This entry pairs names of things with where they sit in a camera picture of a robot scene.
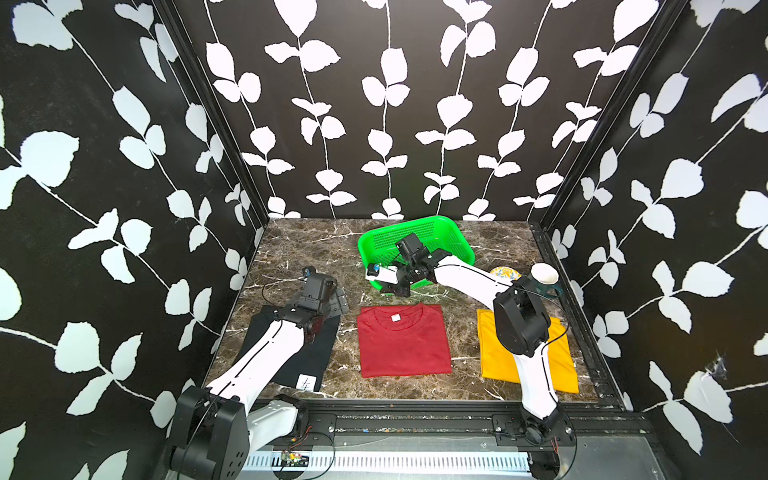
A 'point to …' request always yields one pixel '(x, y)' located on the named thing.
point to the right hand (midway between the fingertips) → (380, 279)
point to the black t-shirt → (304, 371)
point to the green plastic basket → (437, 233)
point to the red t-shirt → (402, 340)
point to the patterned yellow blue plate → (506, 273)
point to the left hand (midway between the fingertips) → (331, 295)
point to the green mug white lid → (545, 278)
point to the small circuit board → (296, 460)
